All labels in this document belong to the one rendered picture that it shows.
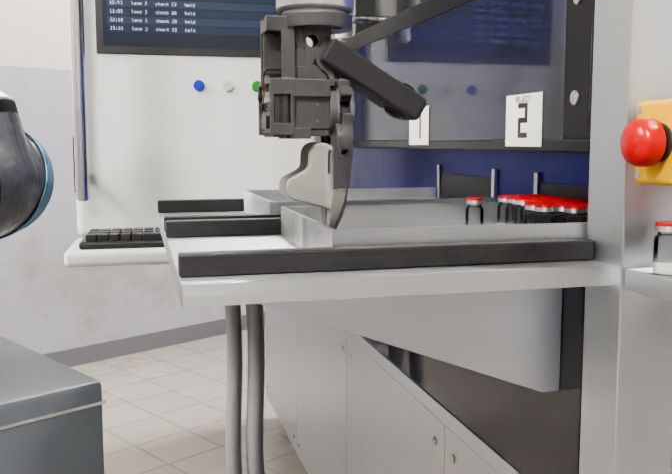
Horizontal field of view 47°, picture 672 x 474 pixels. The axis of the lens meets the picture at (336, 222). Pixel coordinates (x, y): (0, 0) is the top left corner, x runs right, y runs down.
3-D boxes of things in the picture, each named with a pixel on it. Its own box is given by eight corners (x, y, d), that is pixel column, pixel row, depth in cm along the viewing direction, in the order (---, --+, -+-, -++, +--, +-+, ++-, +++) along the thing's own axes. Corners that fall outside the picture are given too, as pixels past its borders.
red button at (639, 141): (651, 165, 68) (653, 119, 67) (683, 167, 64) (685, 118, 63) (613, 165, 67) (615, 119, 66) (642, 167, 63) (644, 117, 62)
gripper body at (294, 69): (258, 142, 79) (257, 20, 77) (340, 142, 81) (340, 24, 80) (271, 142, 71) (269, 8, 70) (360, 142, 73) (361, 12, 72)
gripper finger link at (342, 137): (323, 186, 77) (323, 98, 76) (340, 186, 77) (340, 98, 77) (334, 189, 73) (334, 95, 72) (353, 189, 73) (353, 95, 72)
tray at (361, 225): (528, 227, 105) (528, 201, 105) (651, 254, 80) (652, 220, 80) (281, 234, 97) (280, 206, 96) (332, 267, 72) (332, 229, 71)
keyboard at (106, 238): (289, 234, 160) (289, 222, 159) (301, 243, 146) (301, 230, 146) (86, 240, 151) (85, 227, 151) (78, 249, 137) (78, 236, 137)
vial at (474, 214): (478, 233, 96) (479, 199, 96) (486, 235, 94) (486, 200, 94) (462, 234, 96) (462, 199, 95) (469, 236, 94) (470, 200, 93)
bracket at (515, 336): (545, 382, 86) (548, 266, 85) (559, 391, 83) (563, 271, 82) (238, 409, 77) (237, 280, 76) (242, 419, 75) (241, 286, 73)
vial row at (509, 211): (509, 230, 100) (510, 194, 100) (587, 248, 83) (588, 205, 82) (493, 230, 99) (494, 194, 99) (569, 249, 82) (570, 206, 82)
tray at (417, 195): (434, 206, 138) (435, 187, 138) (501, 221, 113) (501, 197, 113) (244, 211, 129) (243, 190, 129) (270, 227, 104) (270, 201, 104)
